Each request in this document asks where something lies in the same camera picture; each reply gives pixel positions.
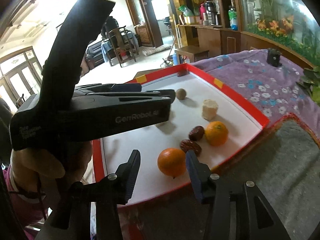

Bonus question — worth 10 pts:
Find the person's left hand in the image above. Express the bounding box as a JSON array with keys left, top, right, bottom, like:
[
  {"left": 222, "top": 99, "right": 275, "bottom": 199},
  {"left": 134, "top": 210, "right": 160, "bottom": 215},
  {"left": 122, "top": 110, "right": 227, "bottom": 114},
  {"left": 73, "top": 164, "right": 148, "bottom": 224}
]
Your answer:
[{"left": 10, "top": 141, "right": 93, "bottom": 196}]

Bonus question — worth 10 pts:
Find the black thermos jug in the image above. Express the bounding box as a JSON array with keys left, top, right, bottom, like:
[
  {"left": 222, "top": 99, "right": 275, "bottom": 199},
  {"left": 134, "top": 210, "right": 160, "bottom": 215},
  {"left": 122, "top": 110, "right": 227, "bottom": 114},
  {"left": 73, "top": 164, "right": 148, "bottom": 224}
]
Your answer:
[{"left": 204, "top": 1, "right": 218, "bottom": 25}]

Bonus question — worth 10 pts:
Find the brown round fruit in tray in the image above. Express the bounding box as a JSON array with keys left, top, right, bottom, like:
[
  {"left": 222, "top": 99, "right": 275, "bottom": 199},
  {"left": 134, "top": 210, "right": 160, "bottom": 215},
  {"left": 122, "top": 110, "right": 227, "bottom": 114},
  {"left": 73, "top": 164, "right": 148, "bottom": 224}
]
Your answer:
[{"left": 175, "top": 88, "right": 187, "bottom": 100}]

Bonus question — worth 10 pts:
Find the black cylindrical holder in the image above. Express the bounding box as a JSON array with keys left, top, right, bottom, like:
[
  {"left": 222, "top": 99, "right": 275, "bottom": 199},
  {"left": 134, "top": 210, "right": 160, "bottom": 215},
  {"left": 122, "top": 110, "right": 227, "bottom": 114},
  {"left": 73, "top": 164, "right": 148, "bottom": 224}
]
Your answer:
[{"left": 266, "top": 48, "right": 282, "bottom": 67}]

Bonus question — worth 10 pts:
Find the red white tray box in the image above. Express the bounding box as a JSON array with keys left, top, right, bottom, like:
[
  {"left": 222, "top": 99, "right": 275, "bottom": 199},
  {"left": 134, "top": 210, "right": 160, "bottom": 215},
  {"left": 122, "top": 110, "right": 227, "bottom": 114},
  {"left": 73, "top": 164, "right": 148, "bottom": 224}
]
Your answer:
[{"left": 93, "top": 63, "right": 269, "bottom": 205}]

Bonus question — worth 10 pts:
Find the wooden stool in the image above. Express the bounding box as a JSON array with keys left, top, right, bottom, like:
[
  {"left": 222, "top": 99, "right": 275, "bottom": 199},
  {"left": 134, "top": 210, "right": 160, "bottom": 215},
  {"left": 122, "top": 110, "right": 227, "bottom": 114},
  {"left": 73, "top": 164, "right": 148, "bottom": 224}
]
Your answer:
[{"left": 175, "top": 46, "right": 209, "bottom": 64}]

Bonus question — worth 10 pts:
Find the orange fruit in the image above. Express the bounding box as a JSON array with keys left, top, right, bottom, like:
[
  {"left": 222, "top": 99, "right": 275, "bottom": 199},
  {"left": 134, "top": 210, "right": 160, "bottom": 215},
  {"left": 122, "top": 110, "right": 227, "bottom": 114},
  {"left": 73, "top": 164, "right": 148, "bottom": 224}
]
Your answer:
[
  {"left": 157, "top": 148, "right": 186, "bottom": 178},
  {"left": 204, "top": 121, "right": 229, "bottom": 147}
]

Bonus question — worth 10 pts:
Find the green plastic bottle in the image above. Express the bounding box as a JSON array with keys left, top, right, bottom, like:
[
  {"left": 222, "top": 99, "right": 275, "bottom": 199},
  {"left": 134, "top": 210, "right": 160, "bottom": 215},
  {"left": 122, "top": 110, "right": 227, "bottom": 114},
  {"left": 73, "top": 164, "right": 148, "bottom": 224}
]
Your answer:
[{"left": 228, "top": 6, "right": 238, "bottom": 30}]

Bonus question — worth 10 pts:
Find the white banana chunk in tray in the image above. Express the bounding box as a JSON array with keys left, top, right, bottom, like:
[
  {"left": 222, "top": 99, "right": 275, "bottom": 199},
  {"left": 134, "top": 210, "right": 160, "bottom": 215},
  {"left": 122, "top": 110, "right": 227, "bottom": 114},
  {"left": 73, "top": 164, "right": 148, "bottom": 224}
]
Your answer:
[{"left": 202, "top": 99, "right": 219, "bottom": 121}]

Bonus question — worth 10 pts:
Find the wooden chair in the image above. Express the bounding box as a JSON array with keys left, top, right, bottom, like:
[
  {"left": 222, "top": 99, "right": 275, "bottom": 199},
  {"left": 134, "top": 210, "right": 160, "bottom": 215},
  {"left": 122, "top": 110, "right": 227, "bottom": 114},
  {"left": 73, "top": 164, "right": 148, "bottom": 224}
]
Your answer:
[{"left": 107, "top": 26, "right": 136, "bottom": 67}]

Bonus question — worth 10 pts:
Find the grey felt mat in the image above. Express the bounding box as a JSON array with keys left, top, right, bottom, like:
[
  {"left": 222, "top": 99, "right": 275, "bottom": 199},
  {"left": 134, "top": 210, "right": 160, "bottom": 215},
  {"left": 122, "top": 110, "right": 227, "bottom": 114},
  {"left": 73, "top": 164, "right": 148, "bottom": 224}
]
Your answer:
[{"left": 120, "top": 114, "right": 319, "bottom": 239}]

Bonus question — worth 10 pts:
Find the purple floral tablecloth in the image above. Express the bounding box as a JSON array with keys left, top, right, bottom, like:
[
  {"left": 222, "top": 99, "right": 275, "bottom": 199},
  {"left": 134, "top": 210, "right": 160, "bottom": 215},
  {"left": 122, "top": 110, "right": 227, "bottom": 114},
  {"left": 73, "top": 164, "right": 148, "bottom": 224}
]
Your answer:
[{"left": 193, "top": 49, "right": 319, "bottom": 135}]

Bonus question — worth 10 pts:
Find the green leafy vegetable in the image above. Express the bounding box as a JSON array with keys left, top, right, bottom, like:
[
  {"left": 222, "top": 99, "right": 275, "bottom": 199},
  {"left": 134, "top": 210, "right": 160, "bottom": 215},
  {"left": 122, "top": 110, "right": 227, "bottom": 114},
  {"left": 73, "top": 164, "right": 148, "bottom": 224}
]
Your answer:
[{"left": 296, "top": 66, "right": 320, "bottom": 105}]

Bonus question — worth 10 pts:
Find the red date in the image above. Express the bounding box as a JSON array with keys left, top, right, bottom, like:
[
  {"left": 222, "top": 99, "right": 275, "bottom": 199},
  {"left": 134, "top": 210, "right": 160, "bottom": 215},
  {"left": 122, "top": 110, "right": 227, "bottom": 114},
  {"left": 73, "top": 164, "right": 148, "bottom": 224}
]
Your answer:
[
  {"left": 180, "top": 139, "right": 202, "bottom": 157},
  {"left": 188, "top": 126, "right": 204, "bottom": 141}
]

